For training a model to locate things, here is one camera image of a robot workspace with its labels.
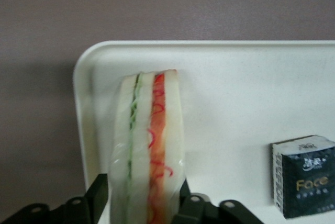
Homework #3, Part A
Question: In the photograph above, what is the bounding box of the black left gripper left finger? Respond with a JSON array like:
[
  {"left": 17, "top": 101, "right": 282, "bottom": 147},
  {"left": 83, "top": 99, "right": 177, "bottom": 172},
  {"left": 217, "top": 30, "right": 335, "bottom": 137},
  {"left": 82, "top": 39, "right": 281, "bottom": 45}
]
[{"left": 0, "top": 172, "right": 109, "bottom": 224}]

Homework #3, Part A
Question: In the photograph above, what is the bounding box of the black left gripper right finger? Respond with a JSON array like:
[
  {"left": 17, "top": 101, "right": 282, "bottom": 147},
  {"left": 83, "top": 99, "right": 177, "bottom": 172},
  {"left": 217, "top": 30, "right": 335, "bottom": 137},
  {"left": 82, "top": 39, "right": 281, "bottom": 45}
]
[{"left": 172, "top": 178, "right": 265, "bottom": 224}]

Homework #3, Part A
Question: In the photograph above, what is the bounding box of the triangle sandwich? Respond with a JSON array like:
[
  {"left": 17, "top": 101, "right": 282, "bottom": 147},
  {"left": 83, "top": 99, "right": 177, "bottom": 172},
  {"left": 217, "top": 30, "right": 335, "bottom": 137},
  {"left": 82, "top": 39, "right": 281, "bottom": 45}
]
[{"left": 108, "top": 69, "right": 186, "bottom": 224}]

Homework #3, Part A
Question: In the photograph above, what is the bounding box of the cream plastic tray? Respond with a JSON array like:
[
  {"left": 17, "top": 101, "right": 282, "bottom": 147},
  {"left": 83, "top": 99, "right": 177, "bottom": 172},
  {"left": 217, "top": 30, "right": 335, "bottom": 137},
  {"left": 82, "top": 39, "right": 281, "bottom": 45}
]
[{"left": 72, "top": 40, "right": 335, "bottom": 224}]

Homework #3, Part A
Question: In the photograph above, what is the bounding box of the black tissue pack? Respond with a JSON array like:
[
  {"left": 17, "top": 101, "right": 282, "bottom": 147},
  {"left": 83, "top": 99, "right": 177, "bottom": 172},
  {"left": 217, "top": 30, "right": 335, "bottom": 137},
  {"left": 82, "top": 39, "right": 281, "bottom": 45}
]
[{"left": 270, "top": 134, "right": 335, "bottom": 220}]

